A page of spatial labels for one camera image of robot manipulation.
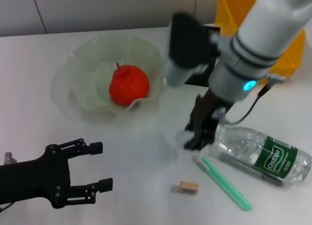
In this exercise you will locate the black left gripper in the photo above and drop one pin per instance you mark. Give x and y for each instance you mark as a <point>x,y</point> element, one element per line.
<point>36,178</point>

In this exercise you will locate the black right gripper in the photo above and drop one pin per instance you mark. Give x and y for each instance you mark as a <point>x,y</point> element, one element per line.
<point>209,110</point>

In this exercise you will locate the clear green-label water bottle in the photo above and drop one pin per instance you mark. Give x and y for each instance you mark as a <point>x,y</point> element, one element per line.
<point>243,142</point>

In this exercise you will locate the green pen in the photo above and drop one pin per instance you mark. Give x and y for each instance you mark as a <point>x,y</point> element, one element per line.
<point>224,183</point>

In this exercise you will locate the grey marker pen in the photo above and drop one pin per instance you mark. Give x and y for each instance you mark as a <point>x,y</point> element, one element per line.
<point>243,167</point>

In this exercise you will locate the black mesh pen holder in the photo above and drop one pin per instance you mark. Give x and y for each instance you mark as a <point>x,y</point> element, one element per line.
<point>198,81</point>

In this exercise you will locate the green glass fruit plate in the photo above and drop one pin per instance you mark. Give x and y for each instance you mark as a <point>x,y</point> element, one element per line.
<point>85,71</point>

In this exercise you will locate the silver connector plug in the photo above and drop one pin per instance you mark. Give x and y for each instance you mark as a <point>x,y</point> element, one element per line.
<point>9,157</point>

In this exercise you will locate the yellow plastic bin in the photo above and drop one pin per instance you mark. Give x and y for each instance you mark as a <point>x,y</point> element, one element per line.
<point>226,15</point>

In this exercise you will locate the black grey right wrist camera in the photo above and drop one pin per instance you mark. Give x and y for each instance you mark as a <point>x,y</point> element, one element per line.
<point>187,44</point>

